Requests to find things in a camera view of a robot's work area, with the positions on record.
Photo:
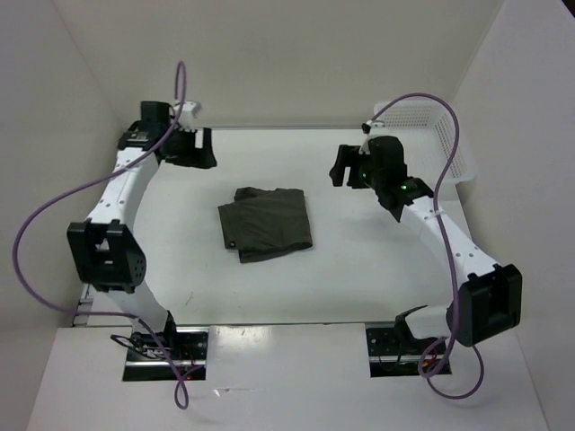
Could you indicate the white perforated plastic basket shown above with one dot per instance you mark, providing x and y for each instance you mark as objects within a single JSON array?
[{"x": 427, "y": 132}]

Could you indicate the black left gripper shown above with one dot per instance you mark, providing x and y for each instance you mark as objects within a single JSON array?
[{"x": 197, "y": 157}]

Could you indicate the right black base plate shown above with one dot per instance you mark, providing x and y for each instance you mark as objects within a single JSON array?
[{"x": 388, "y": 356}]

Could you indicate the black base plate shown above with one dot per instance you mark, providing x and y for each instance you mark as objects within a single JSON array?
[
  {"x": 146, "y": 362},
  {"x": 388, "y": 356}
]

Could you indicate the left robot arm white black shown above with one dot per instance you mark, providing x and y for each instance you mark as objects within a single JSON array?
[{"x": 106, "y": 253}]

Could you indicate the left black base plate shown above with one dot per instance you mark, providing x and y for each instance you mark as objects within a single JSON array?
[{"x": 146, "y": 362}]

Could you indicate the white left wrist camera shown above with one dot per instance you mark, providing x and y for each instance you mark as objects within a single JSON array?
[{"x": 184, "y": 115}]

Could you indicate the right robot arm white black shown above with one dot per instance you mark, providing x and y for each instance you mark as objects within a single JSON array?
[{"x": 487, "y": 296}]

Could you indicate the olive green shorts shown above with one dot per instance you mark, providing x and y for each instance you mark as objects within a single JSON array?
[{"x": 265, "y": 224}]

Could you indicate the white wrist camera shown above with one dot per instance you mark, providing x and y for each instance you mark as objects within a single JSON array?
[
  {"x": 184, "y": 115},
  {"x": 370, "y": 130}
]

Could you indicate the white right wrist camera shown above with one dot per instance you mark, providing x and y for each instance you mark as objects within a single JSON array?
[{"x": 370, "y": 130}]

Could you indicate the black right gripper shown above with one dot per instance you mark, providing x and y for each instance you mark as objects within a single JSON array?
[{"x": 348, "y": 156}]

